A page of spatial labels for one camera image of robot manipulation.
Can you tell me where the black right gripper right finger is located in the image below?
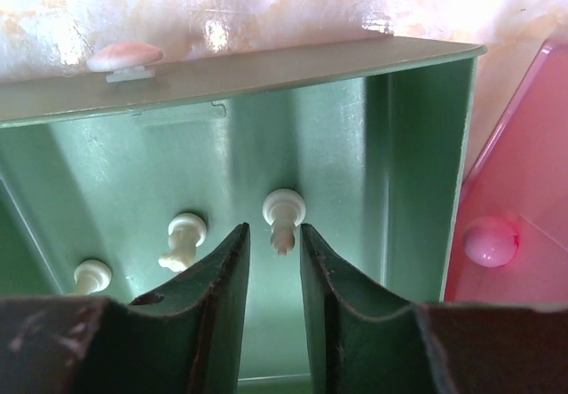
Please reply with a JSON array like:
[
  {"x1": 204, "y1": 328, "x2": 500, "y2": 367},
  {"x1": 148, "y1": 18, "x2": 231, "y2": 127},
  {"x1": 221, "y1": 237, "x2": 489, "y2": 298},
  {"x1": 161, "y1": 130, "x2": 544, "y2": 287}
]
[{"x1": 300, "y1": 224, "x2": 567, "y2": 393}]

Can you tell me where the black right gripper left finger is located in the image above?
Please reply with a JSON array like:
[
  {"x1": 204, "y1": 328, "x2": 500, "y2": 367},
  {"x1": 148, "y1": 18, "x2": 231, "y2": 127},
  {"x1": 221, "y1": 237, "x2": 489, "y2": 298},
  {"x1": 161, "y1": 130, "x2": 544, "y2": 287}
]
[{"x1": 1, "y1": 224, "x2": 249, "y2": 393}]

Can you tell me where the white knight in tray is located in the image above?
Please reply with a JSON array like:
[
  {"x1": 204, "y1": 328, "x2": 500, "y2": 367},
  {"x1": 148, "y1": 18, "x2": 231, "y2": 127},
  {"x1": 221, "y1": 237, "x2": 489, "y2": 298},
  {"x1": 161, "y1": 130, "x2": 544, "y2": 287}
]
[{"x1": 158, "y1": 213, "x2": 207, "y2": 272}]

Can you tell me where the white rook in tray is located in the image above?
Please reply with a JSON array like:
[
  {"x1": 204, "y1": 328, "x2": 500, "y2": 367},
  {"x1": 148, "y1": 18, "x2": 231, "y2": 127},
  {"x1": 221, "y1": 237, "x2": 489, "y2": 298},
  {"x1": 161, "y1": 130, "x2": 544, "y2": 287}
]
[{"x1": 68, "y1": 259, "x2": 113, "y2": 296}]

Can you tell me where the white bishop in tray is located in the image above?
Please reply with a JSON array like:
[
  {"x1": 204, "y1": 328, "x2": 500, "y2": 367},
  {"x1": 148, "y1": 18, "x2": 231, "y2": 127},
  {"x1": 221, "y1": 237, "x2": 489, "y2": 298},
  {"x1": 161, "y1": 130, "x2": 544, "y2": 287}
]
[{"x1": 262, "y1": 189, "x2": 306, "y2": 256}]

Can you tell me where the pink plastic box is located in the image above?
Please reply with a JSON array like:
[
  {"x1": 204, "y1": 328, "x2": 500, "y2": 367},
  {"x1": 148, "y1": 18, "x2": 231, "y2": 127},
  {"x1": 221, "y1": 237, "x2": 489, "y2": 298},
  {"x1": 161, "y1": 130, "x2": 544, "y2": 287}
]
[{"x1": 445, "y1": 39, "x2": 567, "y2": 303}]

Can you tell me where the green plastic tray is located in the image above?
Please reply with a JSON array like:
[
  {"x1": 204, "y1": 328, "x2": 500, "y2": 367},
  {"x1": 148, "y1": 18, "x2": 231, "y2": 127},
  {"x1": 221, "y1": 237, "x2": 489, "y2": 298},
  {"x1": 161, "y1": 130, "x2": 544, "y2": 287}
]
[{"x1": 1, "y1": 37, "x2": 485, "y2": 393}]

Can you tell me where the white tray rivet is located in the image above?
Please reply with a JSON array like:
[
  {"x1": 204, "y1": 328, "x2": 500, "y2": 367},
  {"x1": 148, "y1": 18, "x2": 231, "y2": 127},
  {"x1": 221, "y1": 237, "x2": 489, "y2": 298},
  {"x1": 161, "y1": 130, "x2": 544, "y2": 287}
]
[{"x1": 86, "y1": 42, "x2": 163, "y2": 83}]

